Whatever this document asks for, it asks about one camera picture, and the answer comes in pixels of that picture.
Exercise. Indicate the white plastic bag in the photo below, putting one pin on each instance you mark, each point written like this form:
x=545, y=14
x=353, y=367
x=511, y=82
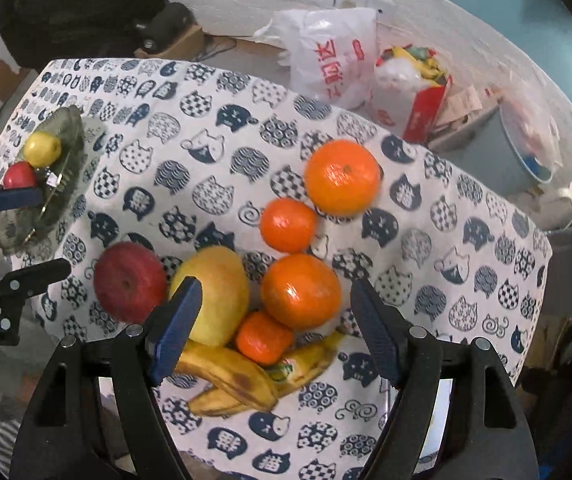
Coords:
x=326, y=50

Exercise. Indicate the large red apple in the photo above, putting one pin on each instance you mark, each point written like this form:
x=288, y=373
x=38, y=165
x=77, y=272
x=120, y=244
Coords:
x=128, y=282

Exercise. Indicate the small yellow apple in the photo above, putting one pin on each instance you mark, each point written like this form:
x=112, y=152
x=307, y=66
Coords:
x=41, y=150

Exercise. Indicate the grey plastic bin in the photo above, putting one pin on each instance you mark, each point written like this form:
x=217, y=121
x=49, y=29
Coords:
x=481, y=155

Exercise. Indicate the large orange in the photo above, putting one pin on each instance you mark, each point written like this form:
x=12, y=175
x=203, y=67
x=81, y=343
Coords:
x=343, y=177
x=301, y=292

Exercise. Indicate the white plastic object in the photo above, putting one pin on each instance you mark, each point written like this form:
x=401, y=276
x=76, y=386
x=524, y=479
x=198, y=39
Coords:
x=566, y=200

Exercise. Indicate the cat print tablecloth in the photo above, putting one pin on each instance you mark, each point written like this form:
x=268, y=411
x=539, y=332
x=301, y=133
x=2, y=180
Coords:
x=246, y=110

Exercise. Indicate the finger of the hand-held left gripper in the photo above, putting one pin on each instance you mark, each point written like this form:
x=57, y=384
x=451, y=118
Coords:
x=15, y=198
x=40, y=274

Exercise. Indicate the green glass plate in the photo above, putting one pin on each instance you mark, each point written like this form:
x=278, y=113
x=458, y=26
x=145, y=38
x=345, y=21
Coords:
x=68, y=130

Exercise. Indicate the small orange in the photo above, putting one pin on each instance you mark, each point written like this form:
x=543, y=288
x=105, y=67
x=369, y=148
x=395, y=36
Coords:
x=264, y=338
x=288, y=225

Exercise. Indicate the small red apple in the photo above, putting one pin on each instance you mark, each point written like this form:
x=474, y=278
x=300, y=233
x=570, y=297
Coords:
x=18, y=175

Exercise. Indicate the spotted yellow banana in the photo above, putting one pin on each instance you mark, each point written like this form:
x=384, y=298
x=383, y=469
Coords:
x=210, y=405
x=236, y=377

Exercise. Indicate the large dark object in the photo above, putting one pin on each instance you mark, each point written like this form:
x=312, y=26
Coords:
x=75, y=5

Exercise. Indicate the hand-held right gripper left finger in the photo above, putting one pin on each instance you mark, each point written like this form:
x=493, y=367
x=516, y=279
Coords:
x=178, y=327

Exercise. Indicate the yellow banana with sticker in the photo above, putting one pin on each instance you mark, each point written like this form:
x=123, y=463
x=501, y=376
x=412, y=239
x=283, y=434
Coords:
x=311, y=357

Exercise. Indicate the cardboard pieces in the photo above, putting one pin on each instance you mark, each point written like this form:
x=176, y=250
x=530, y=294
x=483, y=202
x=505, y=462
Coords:
x=466, y=102

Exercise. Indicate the black round device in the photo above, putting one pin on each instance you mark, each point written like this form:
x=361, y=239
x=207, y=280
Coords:
x=168, y=22

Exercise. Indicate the red carton box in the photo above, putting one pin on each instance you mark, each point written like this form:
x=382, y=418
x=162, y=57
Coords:
x=426, y=110

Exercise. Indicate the brown cardboard box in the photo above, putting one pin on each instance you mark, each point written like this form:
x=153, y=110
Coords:
x=180, y=42

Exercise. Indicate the yellow green packets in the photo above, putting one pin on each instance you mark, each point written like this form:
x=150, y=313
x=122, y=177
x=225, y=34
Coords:
x=431, y=62

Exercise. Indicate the yellow mango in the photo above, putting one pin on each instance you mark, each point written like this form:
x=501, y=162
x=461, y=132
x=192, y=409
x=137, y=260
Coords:
x=220, y=290

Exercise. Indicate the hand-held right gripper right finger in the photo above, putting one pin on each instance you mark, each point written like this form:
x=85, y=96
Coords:
x=376, y=335

